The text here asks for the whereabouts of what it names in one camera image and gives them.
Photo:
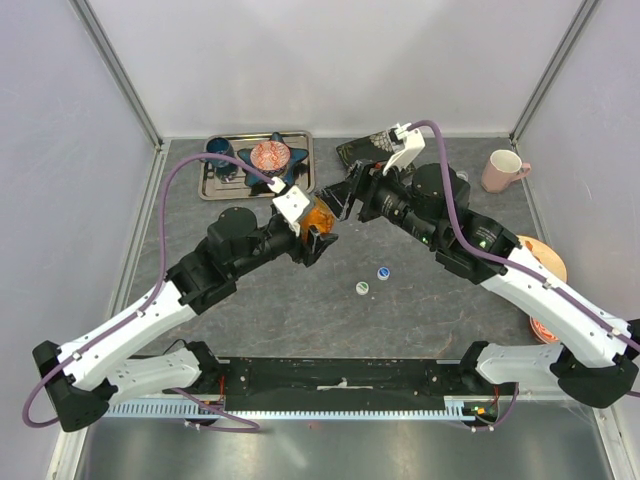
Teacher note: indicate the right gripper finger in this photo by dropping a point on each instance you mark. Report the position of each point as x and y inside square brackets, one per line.
[349, 185]
[340, 200]

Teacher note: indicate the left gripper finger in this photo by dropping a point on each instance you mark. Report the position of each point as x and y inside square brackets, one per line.
[311, 253]
[316, 237]

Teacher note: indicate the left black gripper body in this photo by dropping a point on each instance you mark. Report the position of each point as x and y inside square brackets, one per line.
[298, 246]

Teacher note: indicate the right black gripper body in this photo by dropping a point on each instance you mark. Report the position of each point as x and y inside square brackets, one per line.
[378, 186]

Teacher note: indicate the orange juice bottle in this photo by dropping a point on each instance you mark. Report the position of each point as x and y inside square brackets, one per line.
[320, 217]

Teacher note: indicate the green white bottle cap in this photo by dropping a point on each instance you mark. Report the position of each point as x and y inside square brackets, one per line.
[362, 288]

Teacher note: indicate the blue white bottle cap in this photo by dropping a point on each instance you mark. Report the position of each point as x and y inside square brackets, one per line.
[383, 273]

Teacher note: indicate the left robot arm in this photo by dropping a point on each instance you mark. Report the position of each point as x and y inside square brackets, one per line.
[85, 377]

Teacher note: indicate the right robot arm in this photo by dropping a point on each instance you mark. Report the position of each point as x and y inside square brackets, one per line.
[593, 360]

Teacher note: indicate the black floral rectangular plate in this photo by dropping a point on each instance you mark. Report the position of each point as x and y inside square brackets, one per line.
[375, 147]

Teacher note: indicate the orange patterned bowl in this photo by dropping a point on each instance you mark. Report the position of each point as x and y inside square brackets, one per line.
[270, 156]

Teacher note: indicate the blue star-shaped dish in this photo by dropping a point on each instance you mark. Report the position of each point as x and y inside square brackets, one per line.
[298, 155]

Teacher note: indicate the blue mug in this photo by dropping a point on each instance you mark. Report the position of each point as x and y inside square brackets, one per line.
[221, 146]

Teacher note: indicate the pink mug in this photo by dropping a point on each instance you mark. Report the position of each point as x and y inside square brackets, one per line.
[502, 169]

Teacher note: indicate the beige bird plate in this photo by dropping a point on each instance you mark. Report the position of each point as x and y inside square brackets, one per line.
[546, 256]

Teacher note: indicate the red white patterned bowl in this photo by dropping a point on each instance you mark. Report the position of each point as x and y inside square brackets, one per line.
[541, 332]

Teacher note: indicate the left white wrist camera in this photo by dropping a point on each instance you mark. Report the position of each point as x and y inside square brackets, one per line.
[291, 202]

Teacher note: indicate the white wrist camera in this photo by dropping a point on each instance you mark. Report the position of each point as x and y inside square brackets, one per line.
[407, 143]
[291, 202]

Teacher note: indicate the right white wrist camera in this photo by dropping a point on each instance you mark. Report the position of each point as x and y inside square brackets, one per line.
[407, 143]

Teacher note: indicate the slotted cable duct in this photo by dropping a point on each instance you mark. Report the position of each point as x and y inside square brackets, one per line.
[308, 408]

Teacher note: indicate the right aluminium frame post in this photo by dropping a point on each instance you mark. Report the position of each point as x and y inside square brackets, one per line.
[563, 50]

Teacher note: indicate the aluminium frame post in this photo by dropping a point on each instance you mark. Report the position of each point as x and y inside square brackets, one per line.
[563, 50]
[106, 50]

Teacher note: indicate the left aluminium frame post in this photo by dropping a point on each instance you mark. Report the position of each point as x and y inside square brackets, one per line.
[106, 50]

